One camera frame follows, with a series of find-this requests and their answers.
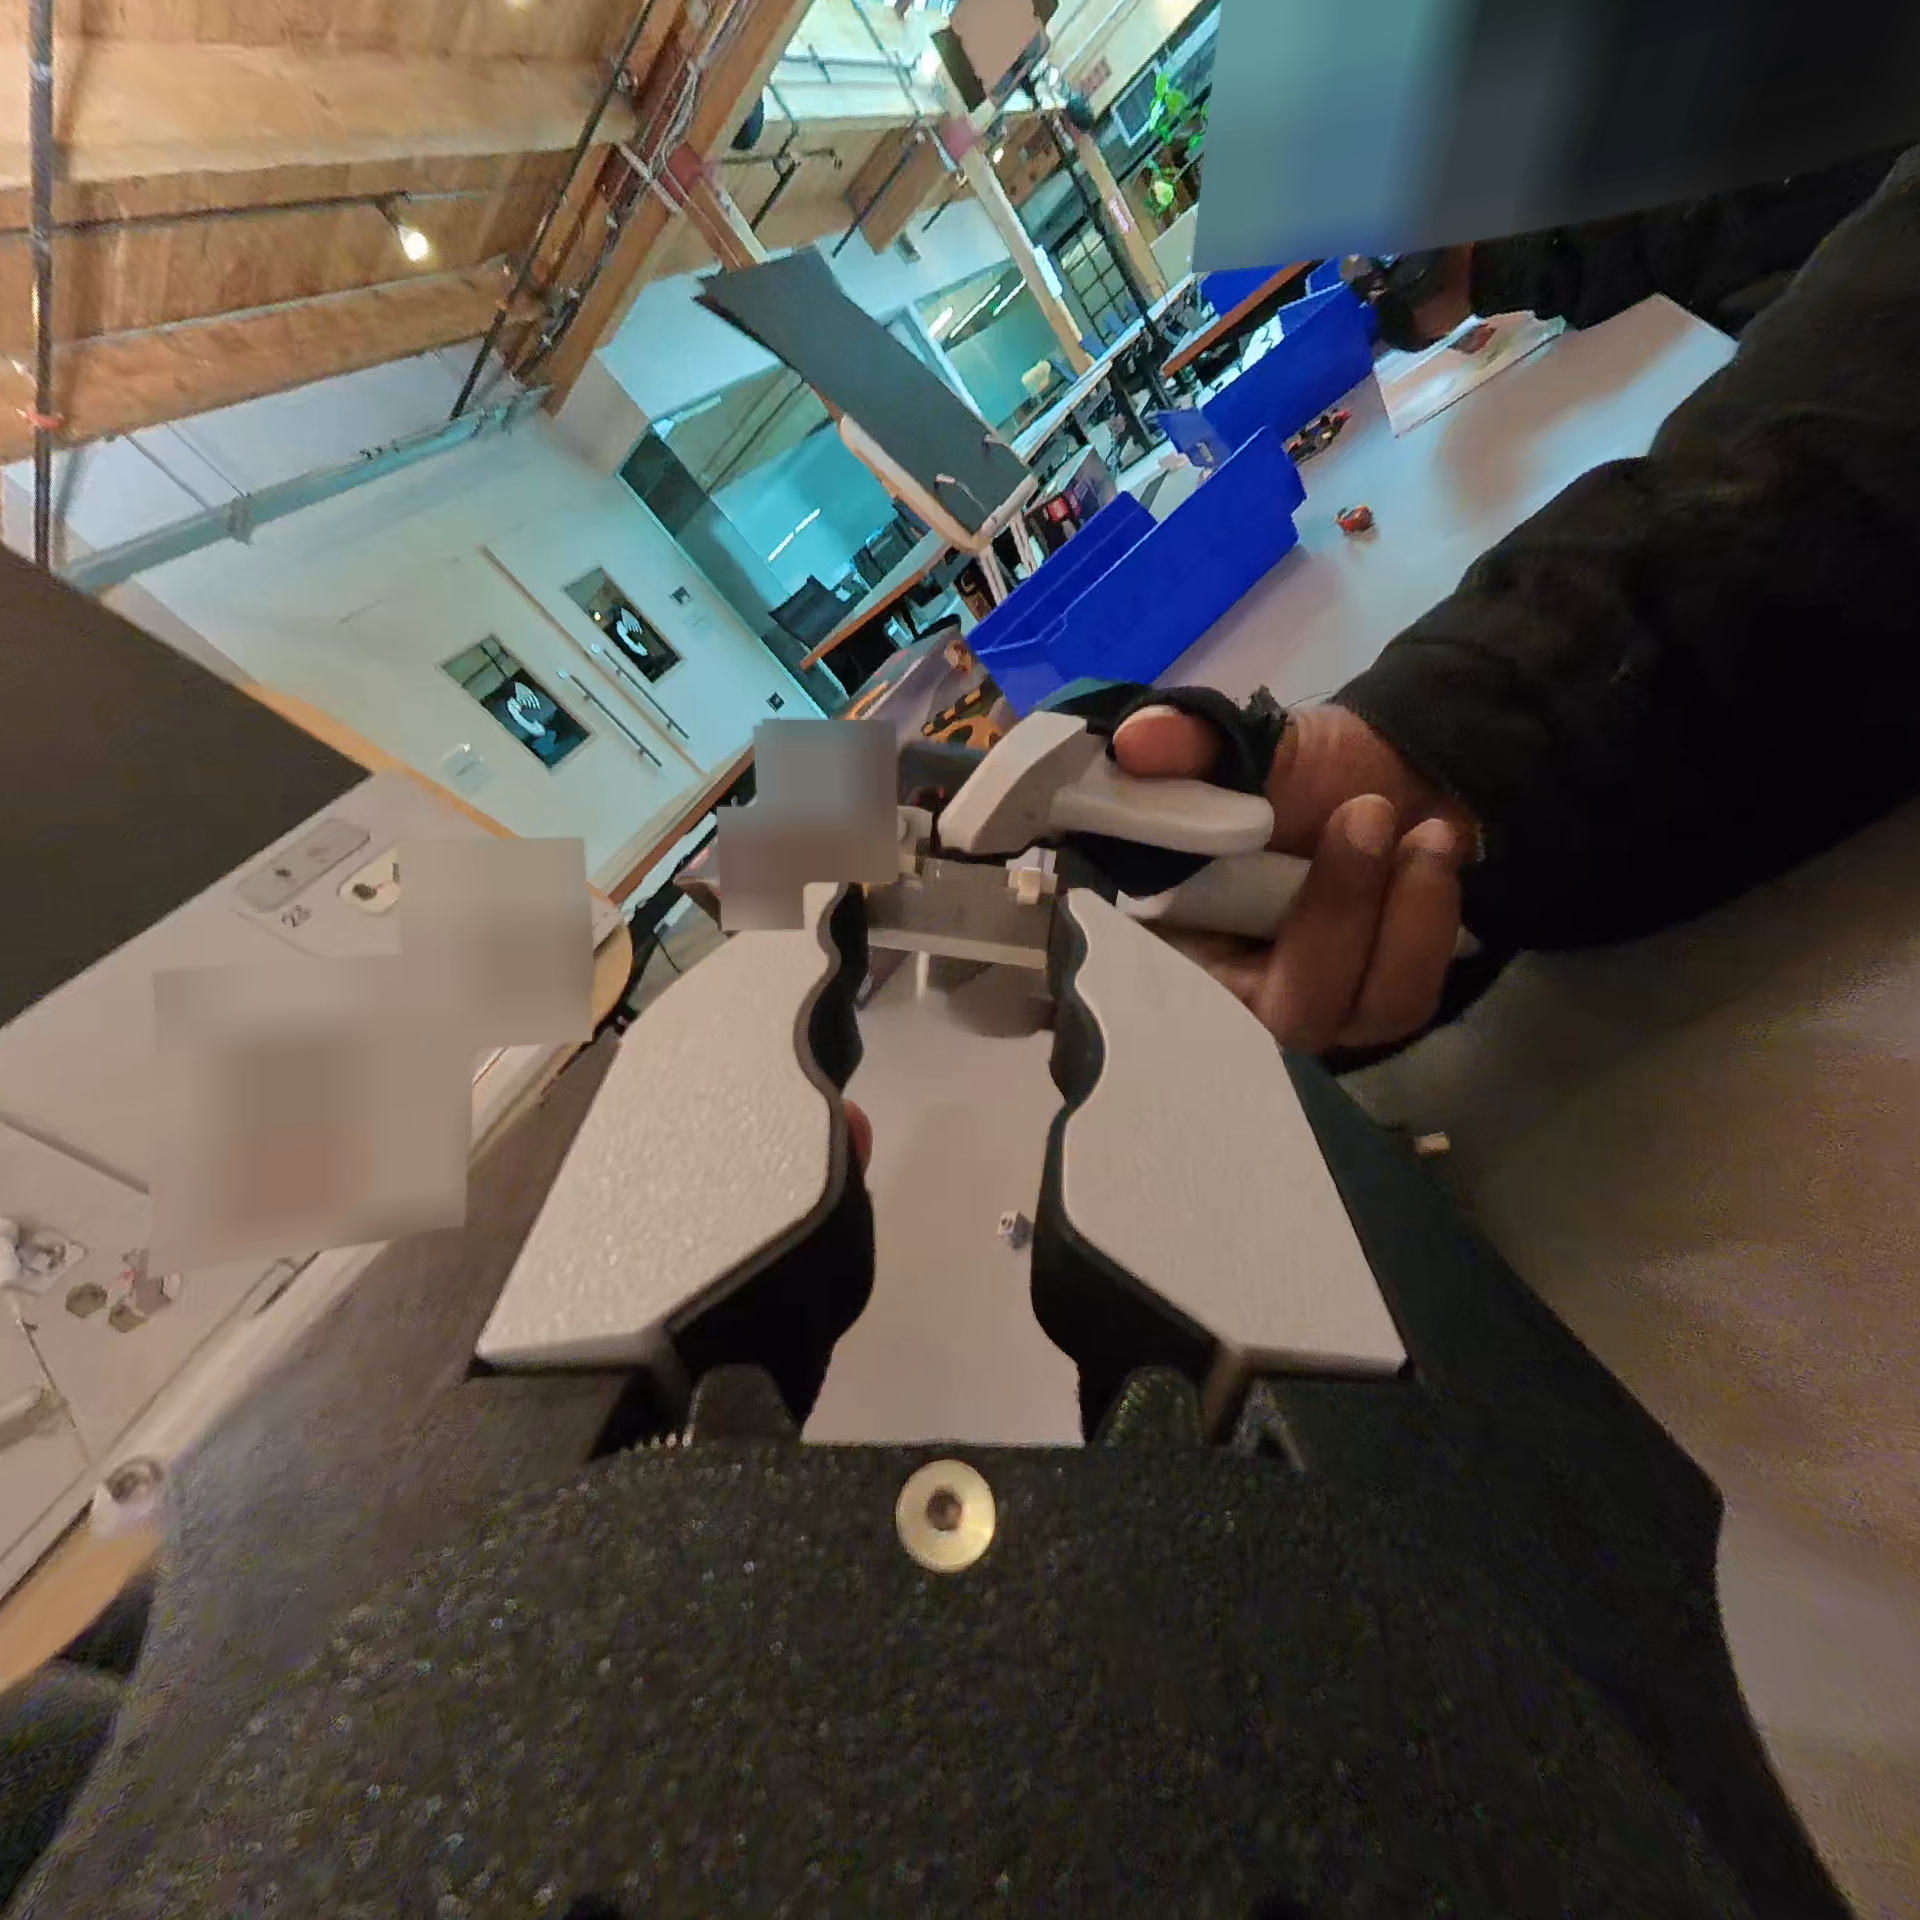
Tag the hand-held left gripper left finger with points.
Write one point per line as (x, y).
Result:
(673, 1169)

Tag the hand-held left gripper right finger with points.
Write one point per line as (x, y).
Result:
(1215, 1169)

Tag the white toy brick plate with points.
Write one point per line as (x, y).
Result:
(962, 922)

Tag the another person's forearm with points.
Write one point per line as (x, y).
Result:
(1649, 257)

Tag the grey desk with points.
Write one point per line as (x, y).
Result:
(1725, 1276)

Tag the person's right hand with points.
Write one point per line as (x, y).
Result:
(1350, 898)

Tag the large blue bin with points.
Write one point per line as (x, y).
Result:
(1141, 591)

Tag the black flag panel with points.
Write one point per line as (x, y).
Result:
(870, 376)

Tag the studio light panel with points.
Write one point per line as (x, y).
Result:
(989, 36)

